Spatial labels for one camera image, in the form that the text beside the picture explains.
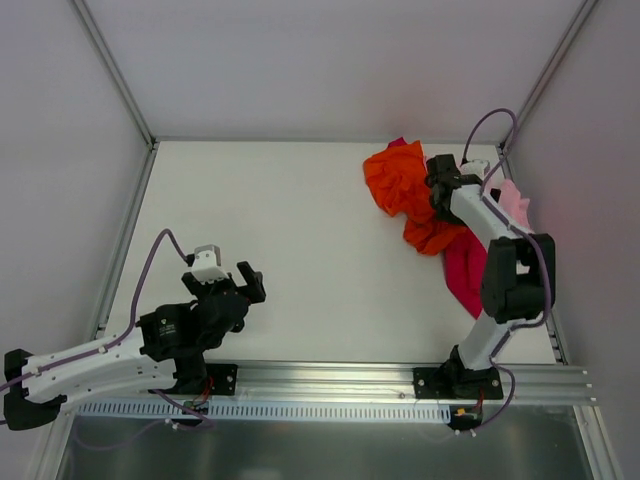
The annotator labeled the white slotted cable duct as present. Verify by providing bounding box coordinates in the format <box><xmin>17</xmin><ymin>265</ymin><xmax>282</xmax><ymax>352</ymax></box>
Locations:
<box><xmin>77</xmin><ymin>398</ymin><xmax>451</xmax><ymax>425</ymax></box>

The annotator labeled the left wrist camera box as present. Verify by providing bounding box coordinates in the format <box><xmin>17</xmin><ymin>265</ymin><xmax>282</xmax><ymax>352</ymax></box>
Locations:
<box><xmin>190</xmin><ymin>244</ymin><xmax>228</xmax><ymax>284</ymax></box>

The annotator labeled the aluminium frame post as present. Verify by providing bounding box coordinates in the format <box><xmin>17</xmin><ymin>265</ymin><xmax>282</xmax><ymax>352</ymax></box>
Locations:
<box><xmin>69</xmin><ymin>0</ymin><xmax>156</xmax><ymax>150</ymax></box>
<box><xmin>498</xmin><ymin>0</ymin><xmax>600</xmax><ymax>155</ymax></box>

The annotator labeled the light pink t shirt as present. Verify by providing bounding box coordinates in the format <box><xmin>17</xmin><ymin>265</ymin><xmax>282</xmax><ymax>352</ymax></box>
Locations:
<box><xmin>490</xmin><ymin>179</ymin><xmax>530</xmax><ymax>229</ymax></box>

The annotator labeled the left aluminium frame post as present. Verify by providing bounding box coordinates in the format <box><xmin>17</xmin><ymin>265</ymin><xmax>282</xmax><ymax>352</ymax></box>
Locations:
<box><xmin>69</xmin><ymin>0</ymin><xmax>156</xmax><ymax>150</ymax></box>

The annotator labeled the magenta t shirt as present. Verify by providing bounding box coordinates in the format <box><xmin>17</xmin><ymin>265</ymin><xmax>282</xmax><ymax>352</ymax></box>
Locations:
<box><xmin>387</xmin><ymin>137</ymin><xmax>487</xmax><ymax>319</ymax></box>

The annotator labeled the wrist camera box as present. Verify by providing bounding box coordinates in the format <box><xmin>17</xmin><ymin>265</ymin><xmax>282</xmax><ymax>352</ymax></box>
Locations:
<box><xmin>459</xmin><ymin>159</ymin><xmax>491</xmax><ymax>185</ymax></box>
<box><xmin>190</xmin><ymin>244</ymin><xmax>228</xmax><ymax>284</ymax></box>

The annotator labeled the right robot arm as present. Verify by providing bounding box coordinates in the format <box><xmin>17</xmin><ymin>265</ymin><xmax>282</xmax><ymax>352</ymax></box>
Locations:
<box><xmin>414</xmin><ymin>154</ymin><xmax>555</xmax><ymax>400</ymax></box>

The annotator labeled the right aluminium frame post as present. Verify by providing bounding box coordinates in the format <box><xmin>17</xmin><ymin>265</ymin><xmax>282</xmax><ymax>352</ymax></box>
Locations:
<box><xmin>498</xmin><ymin>0</ymin><xmax>600</xmax><ymax>155</ymax></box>

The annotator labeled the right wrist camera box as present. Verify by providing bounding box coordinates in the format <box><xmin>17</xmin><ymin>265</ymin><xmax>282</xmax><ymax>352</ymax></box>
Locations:
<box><xmin>459</xmin><ymin>159</ymin><xmax>491</xmax><ymax>185</ymax></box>

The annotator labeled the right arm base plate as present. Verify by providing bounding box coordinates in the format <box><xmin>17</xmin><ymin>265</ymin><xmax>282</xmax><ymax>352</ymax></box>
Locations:
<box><xmin>412</xmin><ymin>365</ymin><xmax>504</xmax><ymax>400</ymax></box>

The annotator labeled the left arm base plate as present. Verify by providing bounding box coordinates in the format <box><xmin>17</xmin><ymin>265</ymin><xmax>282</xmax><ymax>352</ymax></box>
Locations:
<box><xmin>202</xmin><ymin>363</ymin><xmax>238</xmax><ymax>399</ymax></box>

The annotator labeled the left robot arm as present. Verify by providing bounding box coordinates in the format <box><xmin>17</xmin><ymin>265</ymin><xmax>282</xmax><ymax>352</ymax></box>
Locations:
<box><xmin>1</xmin><ymin>261</ymin><xmax>266</xmax><ymax>431</ymax></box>

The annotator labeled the orange t shirt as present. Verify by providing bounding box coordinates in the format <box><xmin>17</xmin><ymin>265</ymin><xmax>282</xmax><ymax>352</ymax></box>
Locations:
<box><xmin>363</xmin><ymin>137</ymin><xmax>467</xmax><ymax>256</ymax></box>

